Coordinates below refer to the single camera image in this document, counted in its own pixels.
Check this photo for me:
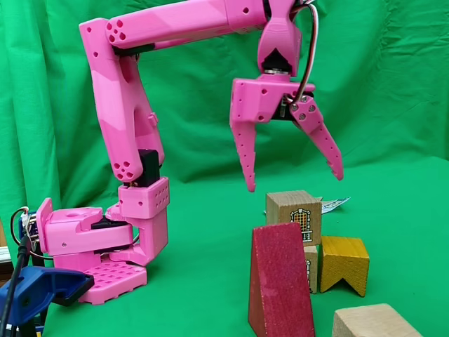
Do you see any green cloth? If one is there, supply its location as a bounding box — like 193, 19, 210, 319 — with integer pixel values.
0, 0, 449, 337

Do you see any wooden cube oval window print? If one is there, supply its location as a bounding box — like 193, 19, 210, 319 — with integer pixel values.
331, 303, 427, 337

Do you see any wooden cube door print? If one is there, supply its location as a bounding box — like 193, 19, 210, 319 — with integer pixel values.
303, 244, 320, 295

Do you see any paper picture of house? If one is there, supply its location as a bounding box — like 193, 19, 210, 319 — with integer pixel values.
262, 196, 351, 215

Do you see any white red black servo cable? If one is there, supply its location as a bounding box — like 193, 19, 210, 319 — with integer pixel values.
289, 0, 320, 106

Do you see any black power cable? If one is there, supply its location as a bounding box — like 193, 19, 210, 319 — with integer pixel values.
0, 235, 32, 337

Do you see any red triangular wedge block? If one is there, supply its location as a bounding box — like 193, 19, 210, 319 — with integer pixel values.
248, 221, 316, 337

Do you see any blue controller board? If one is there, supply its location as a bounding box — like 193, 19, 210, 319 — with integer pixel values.
9, 206, 41, 260

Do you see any wooden cube balcony window print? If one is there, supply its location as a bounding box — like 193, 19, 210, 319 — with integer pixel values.
265, 190, 323, 246

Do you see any blue clamp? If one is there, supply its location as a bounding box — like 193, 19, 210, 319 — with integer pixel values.
0, 265, 95, 337

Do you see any yellow notched wooden block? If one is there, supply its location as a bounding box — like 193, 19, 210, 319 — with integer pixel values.
318, 235, 370, 298

